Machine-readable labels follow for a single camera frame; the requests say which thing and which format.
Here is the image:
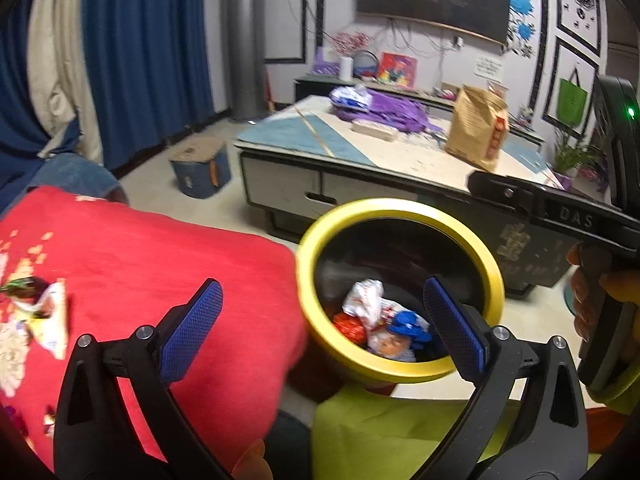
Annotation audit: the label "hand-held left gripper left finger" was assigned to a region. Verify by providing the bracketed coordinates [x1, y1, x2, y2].
[52, 277, 236, 480]

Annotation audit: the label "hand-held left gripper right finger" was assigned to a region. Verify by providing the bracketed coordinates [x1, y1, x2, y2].
[422, 274, 588, 480]

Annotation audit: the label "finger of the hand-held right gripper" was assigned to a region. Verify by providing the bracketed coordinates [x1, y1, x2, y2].
[467, 171, 546, 223]

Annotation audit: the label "blue wrapper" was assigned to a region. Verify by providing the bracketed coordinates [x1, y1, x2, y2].
[390, 310, 432, 343]

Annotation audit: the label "white plastic bag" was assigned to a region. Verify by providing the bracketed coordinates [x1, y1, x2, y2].
[342, 279, 401, 356]

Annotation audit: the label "red plastic bottle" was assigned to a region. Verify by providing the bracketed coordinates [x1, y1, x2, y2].
[332, 312, 366, 343]

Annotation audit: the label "yellow rimmed trash bin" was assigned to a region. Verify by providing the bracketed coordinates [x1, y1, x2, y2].
[295, 199, 506, 385]

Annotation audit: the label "person's right hand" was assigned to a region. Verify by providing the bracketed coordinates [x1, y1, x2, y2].
[566, 242, 640, 343]

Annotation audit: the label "person's left hand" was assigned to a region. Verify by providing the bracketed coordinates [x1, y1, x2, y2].
[239, 439, 273, 480]

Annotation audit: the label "green potted plant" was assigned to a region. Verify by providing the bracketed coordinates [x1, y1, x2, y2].
[547, 125, 608, 191]

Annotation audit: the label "brown paper bag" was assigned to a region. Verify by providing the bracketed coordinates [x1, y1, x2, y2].
[445, 84, 510, 173]

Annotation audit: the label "red floral blanket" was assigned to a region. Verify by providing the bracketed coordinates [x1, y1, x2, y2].
[0, 185, 308, 476]

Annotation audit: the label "green tote bag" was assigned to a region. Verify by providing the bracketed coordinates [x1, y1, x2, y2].
[556, 62, 596, 128]

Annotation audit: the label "lime green cloth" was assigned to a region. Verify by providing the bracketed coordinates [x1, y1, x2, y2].
[312, 382, 621, 480]

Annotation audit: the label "purple cloth bag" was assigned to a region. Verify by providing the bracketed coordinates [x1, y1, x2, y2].
[332, 87, 441, 133]

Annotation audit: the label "white snack packet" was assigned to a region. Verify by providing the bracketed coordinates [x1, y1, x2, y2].
[27, 280, 71, 361]

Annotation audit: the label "flat beige box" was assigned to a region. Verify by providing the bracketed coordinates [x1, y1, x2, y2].
[350, 119, 399, 142]

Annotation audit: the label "blue storage stool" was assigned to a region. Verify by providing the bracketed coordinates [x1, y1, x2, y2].
[168, 135, 232, 200]

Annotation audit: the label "red colourful painting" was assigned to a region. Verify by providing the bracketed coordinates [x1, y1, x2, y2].
[376, 51, 418, 86]

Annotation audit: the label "dark candy wrapper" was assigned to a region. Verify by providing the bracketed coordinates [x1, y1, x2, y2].
[0, 277, 48, 306]

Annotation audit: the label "grey coffee table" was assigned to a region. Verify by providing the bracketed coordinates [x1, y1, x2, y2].
[235, 95, 581, 301]

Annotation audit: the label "blue white patterned packet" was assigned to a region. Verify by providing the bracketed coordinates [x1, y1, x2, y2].
[331, 85, 371, 110]

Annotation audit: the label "round blue ornament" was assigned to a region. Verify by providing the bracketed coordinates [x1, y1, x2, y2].
[352, 51, 381, 78]

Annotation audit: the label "blue sofa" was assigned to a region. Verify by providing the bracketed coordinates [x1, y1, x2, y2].
[25, 152, 130, 206]

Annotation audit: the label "white vase red blossoms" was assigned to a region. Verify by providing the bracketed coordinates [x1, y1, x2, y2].
[330, 31, 373, 80]

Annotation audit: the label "narrow blue curtain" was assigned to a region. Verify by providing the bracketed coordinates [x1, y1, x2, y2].
[82, 0, 216, 171]

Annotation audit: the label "silver standing air conditioner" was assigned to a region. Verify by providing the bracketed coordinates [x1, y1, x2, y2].
[220, 0, 266, 122]

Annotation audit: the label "beige curtain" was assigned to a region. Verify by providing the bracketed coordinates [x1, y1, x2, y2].
[30, 0, 103, 161]

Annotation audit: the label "white paper wall note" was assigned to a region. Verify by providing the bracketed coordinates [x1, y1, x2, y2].
[475, 56, 502, 79]

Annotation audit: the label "blue flower wall decal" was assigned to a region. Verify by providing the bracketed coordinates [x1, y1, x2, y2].
[505, 0, 538, 58]

